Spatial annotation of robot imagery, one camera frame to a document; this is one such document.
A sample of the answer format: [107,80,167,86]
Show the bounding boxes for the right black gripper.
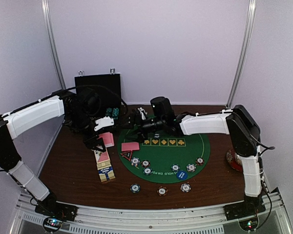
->
[118,113,166,143]

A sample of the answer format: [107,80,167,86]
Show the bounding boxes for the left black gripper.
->
[67,109,106,152]

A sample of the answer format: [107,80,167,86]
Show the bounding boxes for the pink cards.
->
[121,142,140,152]

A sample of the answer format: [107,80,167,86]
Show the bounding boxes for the pink backed card deck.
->
[99,132,115,148]

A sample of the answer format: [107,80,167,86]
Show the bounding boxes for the blue pink chips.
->
[130,157,140,167]
[187,163,196,172]

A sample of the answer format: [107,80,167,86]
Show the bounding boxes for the red black 100 chip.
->
[141,160,150,168]

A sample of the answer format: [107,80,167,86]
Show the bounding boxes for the blue green chip stack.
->
[130,184,141,194]

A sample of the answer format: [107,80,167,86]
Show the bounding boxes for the blue small blind button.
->
[176,170,188,180]

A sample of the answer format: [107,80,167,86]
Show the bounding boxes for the red black chip stack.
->
[157,186,167,196]

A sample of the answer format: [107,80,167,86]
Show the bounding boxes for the blue pink chip stack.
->
[180,183,191,193]

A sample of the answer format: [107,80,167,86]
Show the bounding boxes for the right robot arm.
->
[126,105,263,215]

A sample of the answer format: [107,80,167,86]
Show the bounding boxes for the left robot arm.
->
[0,89,94,210]

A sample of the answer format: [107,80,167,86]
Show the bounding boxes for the teal chips in case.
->
[105,107,120,120]

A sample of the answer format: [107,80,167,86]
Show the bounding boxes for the black red triangular button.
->
[120,151,133,161]

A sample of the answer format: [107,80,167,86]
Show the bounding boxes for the black poker chip case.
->
[71,74,122,131]

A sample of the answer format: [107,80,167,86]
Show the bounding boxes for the round green poker mat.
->
[120,131,210,184]

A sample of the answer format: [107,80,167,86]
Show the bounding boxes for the ace of spades card pack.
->
[94,150,111,170]

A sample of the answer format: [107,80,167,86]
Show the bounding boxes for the blue yellow card box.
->
[98,167,115,182]

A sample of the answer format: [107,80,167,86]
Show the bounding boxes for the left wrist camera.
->
[94,117,114,131]

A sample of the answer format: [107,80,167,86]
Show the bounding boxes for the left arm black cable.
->
[74,84,130,127]

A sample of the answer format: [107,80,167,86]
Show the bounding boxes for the aluminium front rail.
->
[8,192,293,234]

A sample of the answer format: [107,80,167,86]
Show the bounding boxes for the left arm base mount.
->
[35,200,78,221]

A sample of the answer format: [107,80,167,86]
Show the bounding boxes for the left aluminium frame post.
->
[41,0,67,89]

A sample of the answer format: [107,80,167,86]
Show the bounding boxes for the aluminium frame post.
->
[41,0,67,89]
[226,0,257,108]

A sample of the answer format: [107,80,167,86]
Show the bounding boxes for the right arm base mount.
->
[224,201,266,220]

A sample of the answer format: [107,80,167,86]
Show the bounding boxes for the right aluminium frame post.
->
[226,0,257,108]

